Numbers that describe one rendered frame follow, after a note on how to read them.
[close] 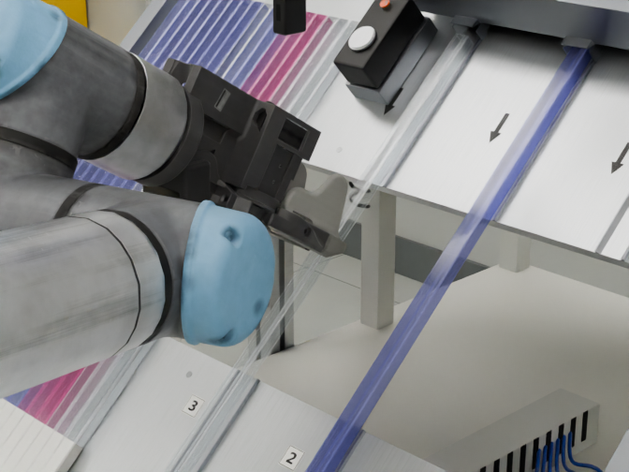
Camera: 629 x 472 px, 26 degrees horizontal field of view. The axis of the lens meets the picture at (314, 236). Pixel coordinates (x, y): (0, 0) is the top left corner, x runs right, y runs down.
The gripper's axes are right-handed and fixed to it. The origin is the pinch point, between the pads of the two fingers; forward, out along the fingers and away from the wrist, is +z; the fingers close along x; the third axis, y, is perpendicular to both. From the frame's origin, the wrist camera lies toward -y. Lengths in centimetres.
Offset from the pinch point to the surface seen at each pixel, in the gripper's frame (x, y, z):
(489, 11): -3.0, 22.3, 3.9
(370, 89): 4.6, 13.8, 2.9
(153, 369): 9.2, -13.8, -2.6
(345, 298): 147, 4, 178
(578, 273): 95, 29, 188
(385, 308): 34, 0, 52
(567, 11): -11.3, 22.8, 2.2
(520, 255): 34, 14, 75
